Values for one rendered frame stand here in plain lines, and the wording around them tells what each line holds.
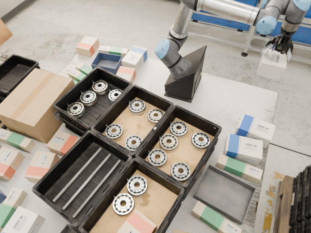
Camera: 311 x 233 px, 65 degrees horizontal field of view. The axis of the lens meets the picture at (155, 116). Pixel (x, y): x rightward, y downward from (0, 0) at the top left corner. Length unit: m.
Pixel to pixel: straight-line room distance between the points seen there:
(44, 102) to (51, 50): 1.98
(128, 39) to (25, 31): 1.49
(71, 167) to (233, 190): 0.88
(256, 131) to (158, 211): 0.75
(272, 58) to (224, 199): 0.80
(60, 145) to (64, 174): 0.22
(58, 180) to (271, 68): 1.26
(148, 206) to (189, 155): 0.35
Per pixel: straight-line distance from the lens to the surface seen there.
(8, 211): 1.52
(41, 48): 3.64
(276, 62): 1.45
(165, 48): 1.53
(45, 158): 1.54
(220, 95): 1.80
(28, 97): 1.69
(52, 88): 1.68
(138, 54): 1.94
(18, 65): 2.66
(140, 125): 1.44
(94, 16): 3.99
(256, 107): 1.79
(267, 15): 1.20
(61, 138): 1.58
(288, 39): 1.39
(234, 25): 3.11
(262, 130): 1.58
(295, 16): 1.32
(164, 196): 1.25
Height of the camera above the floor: 2.02
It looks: 54 degrees down
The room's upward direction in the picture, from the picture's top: 2 degrees counter-clockwise
